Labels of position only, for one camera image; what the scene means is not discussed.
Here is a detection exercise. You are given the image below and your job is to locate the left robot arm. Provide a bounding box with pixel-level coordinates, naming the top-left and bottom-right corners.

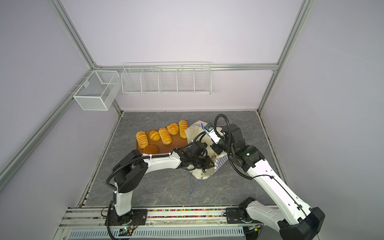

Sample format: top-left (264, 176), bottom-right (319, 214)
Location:
top-left (106, 141), bottom-right (215, 226)

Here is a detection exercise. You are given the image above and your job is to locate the white wire shelf basket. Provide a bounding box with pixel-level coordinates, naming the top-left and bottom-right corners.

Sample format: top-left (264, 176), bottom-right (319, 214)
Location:
top-left (121, 68), bottom-right (212, 95)

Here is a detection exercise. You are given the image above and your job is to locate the ridged long bread loaf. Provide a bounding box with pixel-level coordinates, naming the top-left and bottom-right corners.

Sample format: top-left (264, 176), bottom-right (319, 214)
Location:
top-left (179, 120), bottom-right (189, 139)

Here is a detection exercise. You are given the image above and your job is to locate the pale muffin bread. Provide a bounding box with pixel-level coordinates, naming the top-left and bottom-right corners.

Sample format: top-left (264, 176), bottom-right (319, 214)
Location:
top-left (167, 123), bottom-right (179, 135)

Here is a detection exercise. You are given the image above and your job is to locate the white mesh box basket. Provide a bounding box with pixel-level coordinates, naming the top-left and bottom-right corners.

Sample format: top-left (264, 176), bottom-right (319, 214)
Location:
top-left (74, 70), bottom-right (121, 111)

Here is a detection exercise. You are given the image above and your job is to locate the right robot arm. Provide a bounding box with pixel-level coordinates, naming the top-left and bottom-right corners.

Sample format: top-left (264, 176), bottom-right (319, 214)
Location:
top-left (212, 114), bottom-right (325, 240)

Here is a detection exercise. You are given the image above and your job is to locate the orange round bun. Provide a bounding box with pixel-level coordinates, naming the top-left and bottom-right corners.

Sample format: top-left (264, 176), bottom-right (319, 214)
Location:
top-left (143, 145), bottom-right (159, 155)

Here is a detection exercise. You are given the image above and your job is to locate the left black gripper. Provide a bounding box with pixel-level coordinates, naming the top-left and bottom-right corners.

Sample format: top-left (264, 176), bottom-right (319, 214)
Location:
top-left (191, 155), bottom-right (216, 169)

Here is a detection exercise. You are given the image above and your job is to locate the blue checkered paper bag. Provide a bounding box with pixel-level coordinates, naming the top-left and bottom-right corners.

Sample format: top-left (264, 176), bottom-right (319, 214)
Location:
top-left (185, 121), bottom-right (228, 194)

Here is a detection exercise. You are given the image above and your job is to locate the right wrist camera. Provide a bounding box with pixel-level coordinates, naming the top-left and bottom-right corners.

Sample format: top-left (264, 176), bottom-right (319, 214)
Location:
top-left (204, 123), bottom-right (221, 144)

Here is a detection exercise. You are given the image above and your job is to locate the yellow bread roll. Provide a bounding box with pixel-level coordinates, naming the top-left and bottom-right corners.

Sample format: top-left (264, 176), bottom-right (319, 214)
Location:
top-left (149, 130), bottom-right (161, 142)

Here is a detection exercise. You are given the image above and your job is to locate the brown plastic tray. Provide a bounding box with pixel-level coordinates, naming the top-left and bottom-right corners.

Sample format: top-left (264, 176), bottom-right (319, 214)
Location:
top-left (135, 131), bottom-right (188, 154)

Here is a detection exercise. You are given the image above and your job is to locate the aluminium frame post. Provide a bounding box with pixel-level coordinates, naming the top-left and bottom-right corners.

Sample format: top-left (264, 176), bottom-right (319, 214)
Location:
top-left (94, 62), bottom-right (279, 71)

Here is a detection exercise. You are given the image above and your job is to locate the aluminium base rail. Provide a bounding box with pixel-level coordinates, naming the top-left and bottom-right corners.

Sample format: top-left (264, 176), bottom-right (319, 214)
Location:
top-left (54, 206), bottom-right (281, 240)

